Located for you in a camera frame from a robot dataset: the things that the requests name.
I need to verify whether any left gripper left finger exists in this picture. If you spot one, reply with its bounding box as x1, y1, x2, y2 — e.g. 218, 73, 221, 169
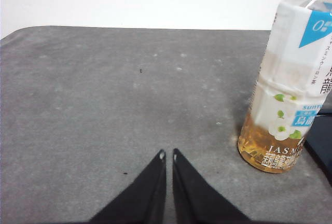
88, 148, 167, 224

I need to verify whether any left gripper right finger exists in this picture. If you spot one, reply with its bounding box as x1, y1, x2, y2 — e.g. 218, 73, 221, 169
172, 148, 251, 224

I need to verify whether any jasmine tea bottle white label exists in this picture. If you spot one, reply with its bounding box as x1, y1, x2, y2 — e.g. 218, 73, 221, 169
238, 0, 332, 174

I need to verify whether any dark blue rectangular tray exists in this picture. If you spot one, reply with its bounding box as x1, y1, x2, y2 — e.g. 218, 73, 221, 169
303, 107, 332, 174

